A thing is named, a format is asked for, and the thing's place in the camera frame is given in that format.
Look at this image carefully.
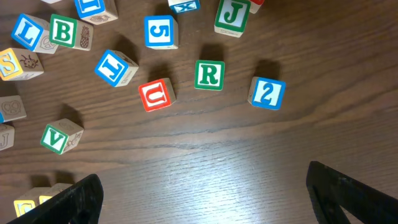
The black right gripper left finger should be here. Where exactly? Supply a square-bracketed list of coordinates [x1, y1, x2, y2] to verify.
[9, 174, 104, 224]

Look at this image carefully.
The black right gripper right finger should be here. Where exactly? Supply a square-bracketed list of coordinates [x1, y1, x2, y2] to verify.
[306, 161, 397, 223]

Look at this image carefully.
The yellow C wooden block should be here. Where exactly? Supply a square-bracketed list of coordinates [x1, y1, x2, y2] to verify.
[14, 187, 50, 217]

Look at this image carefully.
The yellow O wooden block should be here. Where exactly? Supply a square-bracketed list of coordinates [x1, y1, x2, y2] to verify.
[39, 183, 72, 204]

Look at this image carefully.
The green V block centre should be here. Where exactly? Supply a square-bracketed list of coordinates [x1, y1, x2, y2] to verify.
[40, 118, 84, 155]

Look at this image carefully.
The red A wooden block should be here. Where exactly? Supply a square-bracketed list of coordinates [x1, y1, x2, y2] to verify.
[0, 124, 15, 151]

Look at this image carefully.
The blue 2 wooden block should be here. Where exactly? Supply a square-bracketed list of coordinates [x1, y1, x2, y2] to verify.
[248, 77, 286, 110]

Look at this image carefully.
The blue L block centre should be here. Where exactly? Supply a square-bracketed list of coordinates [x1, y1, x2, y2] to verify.
[1, 95, 27, 123]

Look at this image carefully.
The blue l block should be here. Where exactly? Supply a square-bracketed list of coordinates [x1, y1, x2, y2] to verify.
[11, 14, 58, 54]
[1, 95, 27, 123]

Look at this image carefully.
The red U block right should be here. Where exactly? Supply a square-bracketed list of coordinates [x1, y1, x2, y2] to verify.
[138, 78, 176, 112]

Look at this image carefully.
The blue I wooden block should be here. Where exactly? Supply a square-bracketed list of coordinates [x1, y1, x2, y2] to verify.
[95, 49, 139, 87]

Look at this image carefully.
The yellow S wooden block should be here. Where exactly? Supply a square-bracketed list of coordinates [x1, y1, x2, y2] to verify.
[1, 48, 44, 81]

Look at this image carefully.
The green R wooden block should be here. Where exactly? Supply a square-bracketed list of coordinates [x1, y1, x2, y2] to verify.
[194, 60, 225, 91]

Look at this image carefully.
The green B wooden block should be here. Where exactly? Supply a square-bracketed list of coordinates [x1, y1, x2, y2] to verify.
[49, 14, 94, 51]

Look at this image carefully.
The blue L block upper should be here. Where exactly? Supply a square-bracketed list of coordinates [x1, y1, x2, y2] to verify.
[11, 14, 58, 54]

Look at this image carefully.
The blue 5 wooden block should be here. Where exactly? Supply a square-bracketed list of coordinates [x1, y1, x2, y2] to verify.
[144, 15, 178, 50]

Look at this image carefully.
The blue D block right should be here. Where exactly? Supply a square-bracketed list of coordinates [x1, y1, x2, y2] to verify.
[74, 0, 118, 25]

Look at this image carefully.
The green J wooden block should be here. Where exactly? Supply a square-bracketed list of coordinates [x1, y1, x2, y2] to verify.
[214, 0, 251, 38]

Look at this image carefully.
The blue X wooden block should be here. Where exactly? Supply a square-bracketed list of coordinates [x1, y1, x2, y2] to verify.
[168, 0, 200, 14]

